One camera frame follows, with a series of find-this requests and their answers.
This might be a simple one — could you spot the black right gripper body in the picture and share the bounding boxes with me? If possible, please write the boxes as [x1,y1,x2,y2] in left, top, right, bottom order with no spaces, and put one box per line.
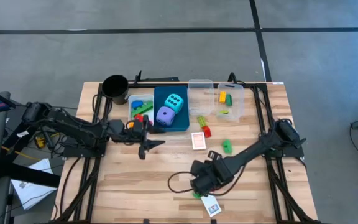
[190,156,234,195]

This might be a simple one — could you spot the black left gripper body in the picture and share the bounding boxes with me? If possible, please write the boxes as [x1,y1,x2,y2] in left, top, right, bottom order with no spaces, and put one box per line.
[114,114,151,146]

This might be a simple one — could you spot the small red toy brick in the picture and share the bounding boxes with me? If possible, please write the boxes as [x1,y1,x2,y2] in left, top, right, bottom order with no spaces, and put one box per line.
[201,125,213,139]

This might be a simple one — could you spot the purple foam die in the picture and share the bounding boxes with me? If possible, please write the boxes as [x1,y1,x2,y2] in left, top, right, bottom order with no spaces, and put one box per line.
[155,106,177,127]

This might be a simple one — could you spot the white plastic bin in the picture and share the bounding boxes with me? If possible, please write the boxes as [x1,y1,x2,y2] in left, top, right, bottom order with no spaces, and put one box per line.
[127,94,155,129]

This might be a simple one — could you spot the lime green toy brick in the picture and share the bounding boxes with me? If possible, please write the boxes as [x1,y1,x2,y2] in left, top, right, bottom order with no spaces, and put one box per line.
[196,115,209,128]

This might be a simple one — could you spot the teal plastic bin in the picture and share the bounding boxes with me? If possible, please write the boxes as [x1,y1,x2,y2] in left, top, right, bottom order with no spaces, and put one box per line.
[152,85,191,133]

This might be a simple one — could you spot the teal foam die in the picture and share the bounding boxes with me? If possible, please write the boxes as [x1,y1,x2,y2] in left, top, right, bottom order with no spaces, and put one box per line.
[163,93,185,114]

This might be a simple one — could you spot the clear plastic bin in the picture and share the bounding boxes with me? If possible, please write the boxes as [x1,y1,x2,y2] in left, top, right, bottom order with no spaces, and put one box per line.
[187,78,215,117]
[216,82,246,122]

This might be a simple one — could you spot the white card with picture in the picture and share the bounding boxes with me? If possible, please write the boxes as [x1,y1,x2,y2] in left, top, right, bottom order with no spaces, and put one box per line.
[200,194,223,218]

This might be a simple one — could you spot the black cup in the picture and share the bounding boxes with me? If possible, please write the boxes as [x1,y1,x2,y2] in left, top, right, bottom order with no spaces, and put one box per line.
[101,74,131,105]

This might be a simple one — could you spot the black support beam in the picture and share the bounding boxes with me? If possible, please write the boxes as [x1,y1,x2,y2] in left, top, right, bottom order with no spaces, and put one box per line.
[0,155,62,189]

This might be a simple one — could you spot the white papers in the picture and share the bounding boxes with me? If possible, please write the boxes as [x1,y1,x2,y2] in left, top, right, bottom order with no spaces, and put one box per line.
[11,158,58,210]

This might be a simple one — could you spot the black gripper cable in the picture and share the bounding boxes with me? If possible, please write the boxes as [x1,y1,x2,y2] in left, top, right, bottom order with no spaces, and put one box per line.
[167,164,246,197]

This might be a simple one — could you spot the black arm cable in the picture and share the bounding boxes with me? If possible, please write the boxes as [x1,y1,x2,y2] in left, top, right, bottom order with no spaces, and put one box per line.
[91,93,106,123]

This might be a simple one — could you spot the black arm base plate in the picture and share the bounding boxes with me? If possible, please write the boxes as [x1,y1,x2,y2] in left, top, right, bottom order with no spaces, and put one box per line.
[258,133,305,158]
[62,133,108,158]

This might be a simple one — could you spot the black table frame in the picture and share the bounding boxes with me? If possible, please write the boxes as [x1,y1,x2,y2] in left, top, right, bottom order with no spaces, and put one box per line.
[52,70,323,224]

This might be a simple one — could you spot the long black cable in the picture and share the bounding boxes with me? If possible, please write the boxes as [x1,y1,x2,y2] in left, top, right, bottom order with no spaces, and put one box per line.
[58,157,84,217]

